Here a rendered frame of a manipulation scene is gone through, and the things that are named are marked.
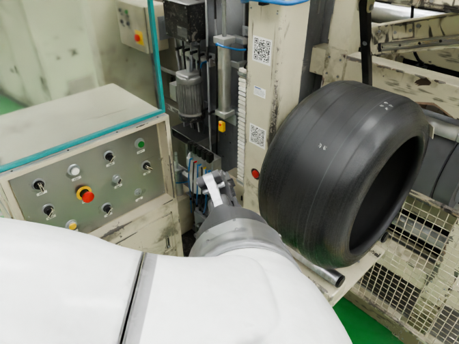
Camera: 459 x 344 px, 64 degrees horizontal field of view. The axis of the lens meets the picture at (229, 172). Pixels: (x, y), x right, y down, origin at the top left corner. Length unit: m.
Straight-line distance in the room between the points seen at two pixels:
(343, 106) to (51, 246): 0.89
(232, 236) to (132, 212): 1.20
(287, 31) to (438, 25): 0.45
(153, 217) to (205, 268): 1.28
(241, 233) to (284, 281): 0.08
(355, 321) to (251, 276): 2.09
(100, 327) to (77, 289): 0.02
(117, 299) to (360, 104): 0.89
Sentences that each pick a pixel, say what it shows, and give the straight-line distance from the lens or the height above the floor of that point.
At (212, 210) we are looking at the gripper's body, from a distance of 0.35.
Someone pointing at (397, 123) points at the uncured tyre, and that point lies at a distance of 1.00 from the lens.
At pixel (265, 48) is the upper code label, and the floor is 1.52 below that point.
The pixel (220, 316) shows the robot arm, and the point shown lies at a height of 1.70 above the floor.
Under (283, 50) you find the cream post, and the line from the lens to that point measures 1.11.
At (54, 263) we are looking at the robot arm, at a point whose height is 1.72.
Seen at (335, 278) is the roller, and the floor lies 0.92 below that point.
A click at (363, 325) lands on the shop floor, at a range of 2.29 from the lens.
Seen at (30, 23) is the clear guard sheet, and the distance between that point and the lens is 1.07.
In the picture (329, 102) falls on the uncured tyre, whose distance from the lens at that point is 1.02.
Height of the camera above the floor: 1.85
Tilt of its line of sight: 36 degrees down
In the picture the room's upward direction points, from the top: straight up
